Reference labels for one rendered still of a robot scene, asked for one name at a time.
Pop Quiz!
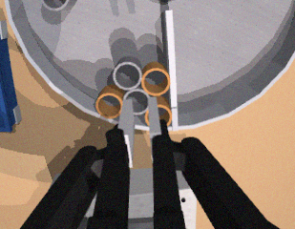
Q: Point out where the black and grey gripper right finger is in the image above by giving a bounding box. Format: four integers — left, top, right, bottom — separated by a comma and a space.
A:
148, 96, 280, 229

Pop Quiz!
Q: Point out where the bronze bushing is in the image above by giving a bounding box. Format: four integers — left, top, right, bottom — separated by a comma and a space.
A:
145, 95, 172, 126
141, 62, 171, 96
95, 84, 124, 118

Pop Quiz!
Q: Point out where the grey metal bushing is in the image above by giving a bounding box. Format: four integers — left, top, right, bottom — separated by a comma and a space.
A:
123, 82, 151, 115
113, 56, 142, 90
41, 0, 77, 11

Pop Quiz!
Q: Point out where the blue crate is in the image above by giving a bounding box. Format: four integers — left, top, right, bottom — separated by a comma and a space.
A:
0, 20, 22, 132

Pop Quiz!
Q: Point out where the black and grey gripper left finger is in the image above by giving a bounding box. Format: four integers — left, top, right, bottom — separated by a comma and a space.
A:
20, 99, 135, 229

